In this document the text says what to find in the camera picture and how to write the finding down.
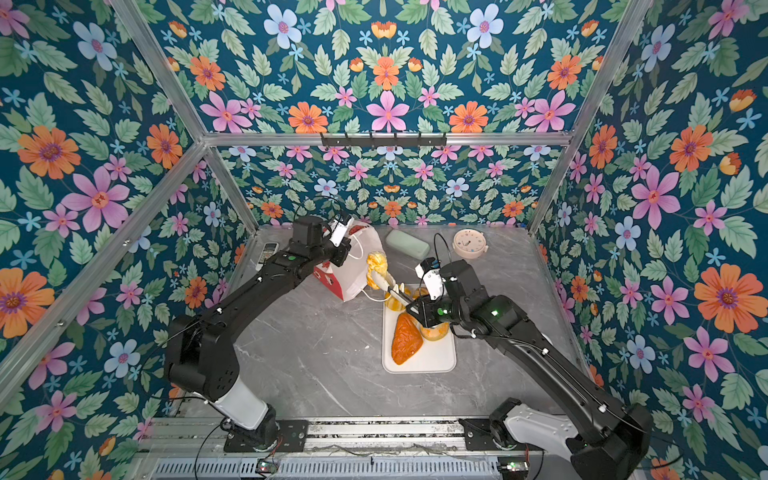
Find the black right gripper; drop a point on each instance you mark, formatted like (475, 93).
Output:
(424, 304)

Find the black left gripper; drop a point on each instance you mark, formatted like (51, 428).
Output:
(338, 256)

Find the round fake bagel bread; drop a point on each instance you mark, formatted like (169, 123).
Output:
(435, 333)

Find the white red paper bag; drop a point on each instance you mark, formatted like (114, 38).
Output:
(347, 281)

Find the brown triangular fake pastry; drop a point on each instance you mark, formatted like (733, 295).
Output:
(407, 339)

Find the golden fake croissant roll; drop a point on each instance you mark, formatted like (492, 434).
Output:
(377, 271)

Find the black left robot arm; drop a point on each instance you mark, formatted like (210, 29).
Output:
(202, 352)

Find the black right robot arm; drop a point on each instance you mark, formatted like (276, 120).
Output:
(598, 434)

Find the white plastic tray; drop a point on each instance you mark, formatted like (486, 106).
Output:
(433, 357)

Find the white remote control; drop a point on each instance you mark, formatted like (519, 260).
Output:
(268, 250)

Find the beige round alarm clock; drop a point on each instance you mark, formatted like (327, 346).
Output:
(469, 244)

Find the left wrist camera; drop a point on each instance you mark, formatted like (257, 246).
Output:
(339, 228)

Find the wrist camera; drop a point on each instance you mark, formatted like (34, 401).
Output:
(428, 272)
(339, 228)

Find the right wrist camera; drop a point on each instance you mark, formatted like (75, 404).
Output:
(428, 272)

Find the black hook rail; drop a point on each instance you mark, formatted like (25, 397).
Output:
(371, 140)

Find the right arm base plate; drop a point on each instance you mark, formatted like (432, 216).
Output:
(478, 435)

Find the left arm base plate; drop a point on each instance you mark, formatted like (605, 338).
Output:
(281, 436)

